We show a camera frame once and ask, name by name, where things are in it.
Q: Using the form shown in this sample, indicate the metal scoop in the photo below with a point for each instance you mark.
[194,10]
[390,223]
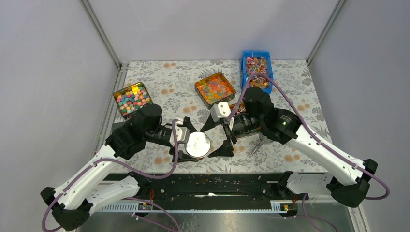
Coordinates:
[262,141]

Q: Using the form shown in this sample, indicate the white jar lid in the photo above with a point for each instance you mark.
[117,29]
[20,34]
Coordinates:
[198,141]

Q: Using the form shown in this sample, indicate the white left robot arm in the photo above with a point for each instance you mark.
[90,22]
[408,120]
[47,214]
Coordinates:
[73,202]

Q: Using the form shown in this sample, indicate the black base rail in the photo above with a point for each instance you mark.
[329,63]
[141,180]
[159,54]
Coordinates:
[187,186]

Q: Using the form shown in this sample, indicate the blue plastic bin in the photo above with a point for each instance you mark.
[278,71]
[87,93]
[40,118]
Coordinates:
[256,62]

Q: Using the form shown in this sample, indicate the green tin with star candies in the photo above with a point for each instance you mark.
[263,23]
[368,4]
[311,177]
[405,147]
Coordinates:
[131,99]

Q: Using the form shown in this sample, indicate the grey slotted cable duct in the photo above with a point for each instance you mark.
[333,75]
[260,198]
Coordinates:
[237,205]

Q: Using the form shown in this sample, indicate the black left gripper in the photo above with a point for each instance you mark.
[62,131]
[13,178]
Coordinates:
[182,156]

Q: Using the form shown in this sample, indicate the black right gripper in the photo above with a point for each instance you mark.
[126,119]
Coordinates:
[226,150]

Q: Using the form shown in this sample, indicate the green tin with gummy candies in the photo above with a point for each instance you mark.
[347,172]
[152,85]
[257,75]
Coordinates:
[214,89]

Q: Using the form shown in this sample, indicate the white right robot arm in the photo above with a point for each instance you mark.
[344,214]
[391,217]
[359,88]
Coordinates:
[346,178]

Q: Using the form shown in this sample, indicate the aluminium frame rails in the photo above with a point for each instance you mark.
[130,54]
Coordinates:
[96,73]

